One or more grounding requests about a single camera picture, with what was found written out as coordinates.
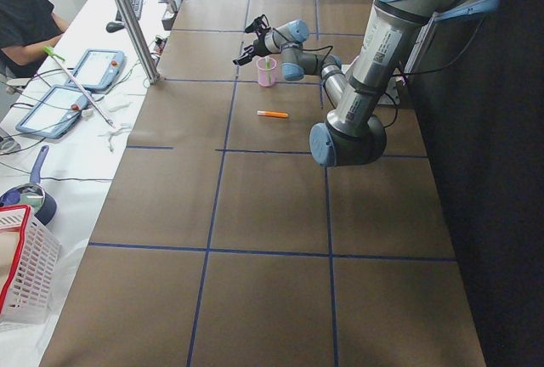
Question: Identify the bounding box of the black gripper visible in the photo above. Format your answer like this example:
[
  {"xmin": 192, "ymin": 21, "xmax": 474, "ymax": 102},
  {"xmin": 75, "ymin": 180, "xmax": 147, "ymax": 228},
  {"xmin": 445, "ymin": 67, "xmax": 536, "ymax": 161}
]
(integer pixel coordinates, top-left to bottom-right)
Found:
[{"xmin": 233, "ymin": 14, "xmax": 281, "ymax": 65}]

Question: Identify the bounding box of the orange marker pen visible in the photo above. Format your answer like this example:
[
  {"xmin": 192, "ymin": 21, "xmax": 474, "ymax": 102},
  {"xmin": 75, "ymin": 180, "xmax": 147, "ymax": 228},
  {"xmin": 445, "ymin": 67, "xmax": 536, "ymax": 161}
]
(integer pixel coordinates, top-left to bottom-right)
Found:
[{"xmin": 257, "ymin": 110, "xmax": 289, "ymax": 119}]

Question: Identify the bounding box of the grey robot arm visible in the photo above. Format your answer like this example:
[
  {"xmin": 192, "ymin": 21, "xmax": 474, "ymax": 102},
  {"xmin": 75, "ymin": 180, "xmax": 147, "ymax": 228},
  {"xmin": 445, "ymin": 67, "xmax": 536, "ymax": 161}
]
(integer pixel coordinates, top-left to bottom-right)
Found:
[{"xmin": 233, "ymin": 0, "xmax": 500, "ymax": 167}]

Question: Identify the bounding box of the pink mesh pen holder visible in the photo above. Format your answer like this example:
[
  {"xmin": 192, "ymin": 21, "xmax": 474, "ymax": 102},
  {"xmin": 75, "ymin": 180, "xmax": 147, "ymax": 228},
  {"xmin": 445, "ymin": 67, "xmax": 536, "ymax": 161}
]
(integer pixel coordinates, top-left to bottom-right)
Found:
[{"xmin": 256, "ymin": 56, "xmax": 277, "ymax": 88}]

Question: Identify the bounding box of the black computer mouse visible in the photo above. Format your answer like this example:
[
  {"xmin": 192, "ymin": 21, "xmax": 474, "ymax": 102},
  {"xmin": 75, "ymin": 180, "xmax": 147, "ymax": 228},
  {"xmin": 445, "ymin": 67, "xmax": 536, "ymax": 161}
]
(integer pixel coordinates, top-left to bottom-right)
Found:
[{"xmin": 105, "ymin": 21, "xmax": 125, "ymax": 33}]

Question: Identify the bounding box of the upper blue teach pendant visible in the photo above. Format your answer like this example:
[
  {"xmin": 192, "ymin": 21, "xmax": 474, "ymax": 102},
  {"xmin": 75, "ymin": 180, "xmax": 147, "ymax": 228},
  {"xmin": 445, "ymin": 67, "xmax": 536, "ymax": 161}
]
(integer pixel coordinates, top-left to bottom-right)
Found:
[{"xmin": 71, "ymin": 48, "xmax": 126, "ymax": 92}]

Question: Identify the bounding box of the blue teach pendant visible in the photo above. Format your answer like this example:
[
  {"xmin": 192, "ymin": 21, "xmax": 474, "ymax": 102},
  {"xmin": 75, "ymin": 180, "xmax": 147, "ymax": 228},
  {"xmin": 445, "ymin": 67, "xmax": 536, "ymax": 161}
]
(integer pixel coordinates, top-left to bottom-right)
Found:
[
  {"xmin": 15, "ymin": 85, "xmax": 88, "ymax": 139},
  {"xmin": 71, "ymin": 48, "xmax": 126, "ymax": 92}
]

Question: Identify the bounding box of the lower blue teach pendant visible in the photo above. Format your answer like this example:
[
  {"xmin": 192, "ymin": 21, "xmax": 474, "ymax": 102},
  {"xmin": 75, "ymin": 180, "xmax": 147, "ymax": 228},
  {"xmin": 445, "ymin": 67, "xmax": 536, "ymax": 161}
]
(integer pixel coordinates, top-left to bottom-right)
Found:
[{"xmin": 15, "ymin": 85, "xmax": 88, "ymax": 139}]

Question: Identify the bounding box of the person in black shirt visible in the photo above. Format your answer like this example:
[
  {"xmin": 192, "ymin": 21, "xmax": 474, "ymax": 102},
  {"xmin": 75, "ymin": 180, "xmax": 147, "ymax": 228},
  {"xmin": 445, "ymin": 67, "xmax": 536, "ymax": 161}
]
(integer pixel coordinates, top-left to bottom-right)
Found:
[{"xmin": 1, "ymin": 0, "xmax": 69, "ymax": 78}]

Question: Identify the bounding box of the blue frying pan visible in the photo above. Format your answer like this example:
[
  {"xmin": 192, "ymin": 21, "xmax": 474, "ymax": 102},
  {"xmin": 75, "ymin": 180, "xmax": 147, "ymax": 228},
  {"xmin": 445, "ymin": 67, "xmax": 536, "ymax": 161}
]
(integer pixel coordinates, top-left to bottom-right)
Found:
[{"xmin": 1, "ymin": 145, "xmax": 57, "ymax": 225}]

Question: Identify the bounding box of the white red plastic basket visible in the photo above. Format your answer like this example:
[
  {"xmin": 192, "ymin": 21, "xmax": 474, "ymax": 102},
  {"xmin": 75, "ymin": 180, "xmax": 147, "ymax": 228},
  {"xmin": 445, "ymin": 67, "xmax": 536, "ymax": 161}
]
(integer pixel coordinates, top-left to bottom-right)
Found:
[{"xmin": 1, "ymin": 205, "xmax": 60, "ymax": 331}]

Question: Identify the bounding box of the aluminium frame post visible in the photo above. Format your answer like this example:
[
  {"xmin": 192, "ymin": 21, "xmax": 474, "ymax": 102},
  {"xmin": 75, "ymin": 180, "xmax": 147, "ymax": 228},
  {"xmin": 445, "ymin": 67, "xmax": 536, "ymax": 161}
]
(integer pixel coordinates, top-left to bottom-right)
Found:
[{"xmin": 115, "ymin": 0, "xmax": 160, "ymax": 84}]

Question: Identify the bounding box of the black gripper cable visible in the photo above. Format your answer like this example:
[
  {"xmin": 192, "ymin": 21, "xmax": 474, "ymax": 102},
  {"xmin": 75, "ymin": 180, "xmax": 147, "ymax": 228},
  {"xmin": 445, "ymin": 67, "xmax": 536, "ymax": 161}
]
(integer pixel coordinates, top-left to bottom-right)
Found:
[{"xmin": 297, "ymin": 43, "xmax": 485, "ymax": 130}]

